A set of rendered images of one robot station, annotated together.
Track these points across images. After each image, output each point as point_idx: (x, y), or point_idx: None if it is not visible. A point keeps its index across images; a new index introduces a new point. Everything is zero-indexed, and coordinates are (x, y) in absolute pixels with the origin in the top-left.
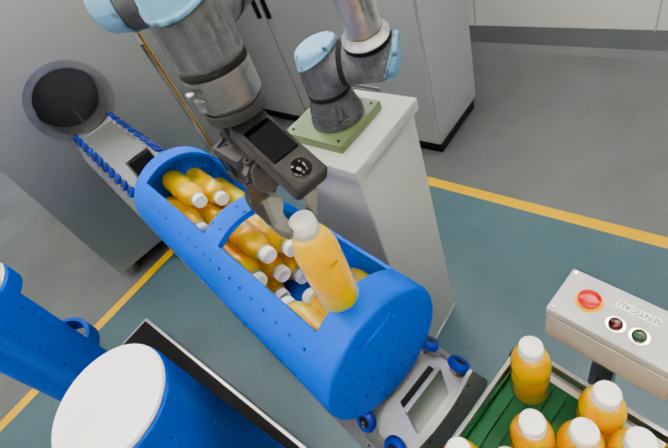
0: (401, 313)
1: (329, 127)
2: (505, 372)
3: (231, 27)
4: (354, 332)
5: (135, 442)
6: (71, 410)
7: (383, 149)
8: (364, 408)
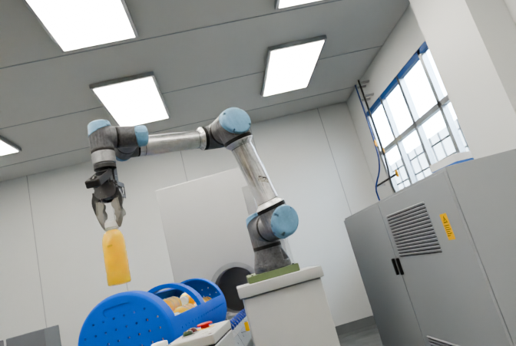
0: (140, 315)
1: (256, 268)
2: None
3: (104, 140)
4: (106, 298)
5: None
6: None
7: (272, 287)
8: None
